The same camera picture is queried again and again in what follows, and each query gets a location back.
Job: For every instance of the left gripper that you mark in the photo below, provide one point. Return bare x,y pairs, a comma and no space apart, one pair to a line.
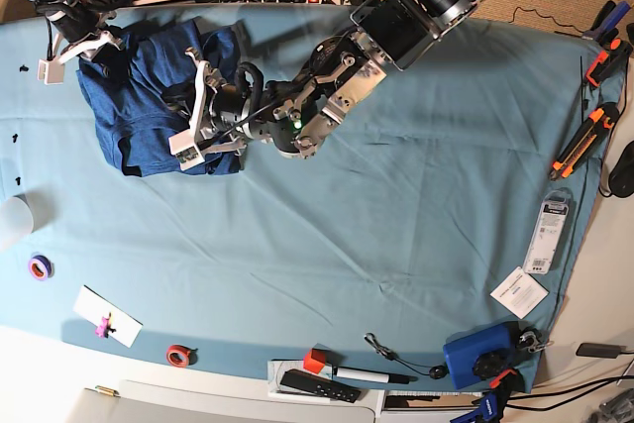
217,109

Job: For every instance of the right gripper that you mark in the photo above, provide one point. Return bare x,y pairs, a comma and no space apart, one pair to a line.
85,34

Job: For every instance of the dark blue t-shirt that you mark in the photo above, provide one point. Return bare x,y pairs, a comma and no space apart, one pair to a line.
131,122

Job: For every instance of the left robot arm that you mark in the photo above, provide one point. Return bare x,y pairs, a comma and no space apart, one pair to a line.
298,115

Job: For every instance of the translucent plastic cup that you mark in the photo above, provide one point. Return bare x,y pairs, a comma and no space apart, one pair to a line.
16,222

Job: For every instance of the purple tape roll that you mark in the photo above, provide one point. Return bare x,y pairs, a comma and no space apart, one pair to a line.
40,267

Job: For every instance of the white paper card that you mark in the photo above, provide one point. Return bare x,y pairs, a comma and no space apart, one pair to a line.
91,307

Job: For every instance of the pink binder clip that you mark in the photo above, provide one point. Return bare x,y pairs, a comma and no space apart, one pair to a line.
104,329

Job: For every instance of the red tape roll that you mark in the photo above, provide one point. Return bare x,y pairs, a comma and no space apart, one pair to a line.
180,356

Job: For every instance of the light blue table cloth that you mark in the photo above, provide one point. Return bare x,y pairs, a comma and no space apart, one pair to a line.
415,209

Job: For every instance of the red cube block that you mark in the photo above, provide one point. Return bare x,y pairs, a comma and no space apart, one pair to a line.
314,361

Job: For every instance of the black remote control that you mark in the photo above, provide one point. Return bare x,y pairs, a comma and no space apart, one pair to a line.
318,386

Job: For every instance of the white notepad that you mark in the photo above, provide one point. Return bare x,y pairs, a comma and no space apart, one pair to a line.
371,395

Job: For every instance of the black white marker pen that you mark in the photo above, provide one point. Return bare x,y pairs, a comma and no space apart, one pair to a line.
371,376

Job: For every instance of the blue plastic box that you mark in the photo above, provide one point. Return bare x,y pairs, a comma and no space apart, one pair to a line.
481,355

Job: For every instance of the blister pack of batteries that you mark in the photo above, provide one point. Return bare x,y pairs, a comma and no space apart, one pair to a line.
549,227

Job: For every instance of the white paper packet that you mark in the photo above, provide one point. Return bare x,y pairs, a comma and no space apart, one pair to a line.
519,293

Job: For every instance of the orange black utility knife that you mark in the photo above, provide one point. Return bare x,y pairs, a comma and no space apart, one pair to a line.
595,128

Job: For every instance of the blue black spring clamp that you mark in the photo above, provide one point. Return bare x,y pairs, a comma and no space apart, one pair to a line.
606,20

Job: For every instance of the orange black clamp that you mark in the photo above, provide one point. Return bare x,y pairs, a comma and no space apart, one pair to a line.
607,62

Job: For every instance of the blue orange bar clamp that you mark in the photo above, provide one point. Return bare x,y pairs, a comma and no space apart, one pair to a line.
491,406

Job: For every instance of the black computer mouse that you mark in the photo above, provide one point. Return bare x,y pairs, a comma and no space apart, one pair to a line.
621,178

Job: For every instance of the small black phone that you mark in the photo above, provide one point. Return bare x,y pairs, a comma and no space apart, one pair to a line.
598,351

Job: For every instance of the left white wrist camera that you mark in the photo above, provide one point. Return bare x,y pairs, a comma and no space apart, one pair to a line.
184,148

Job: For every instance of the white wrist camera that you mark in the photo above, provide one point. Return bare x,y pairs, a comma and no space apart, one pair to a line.
50,72
184,148

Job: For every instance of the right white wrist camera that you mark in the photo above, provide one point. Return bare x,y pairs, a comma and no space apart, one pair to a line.
50,72

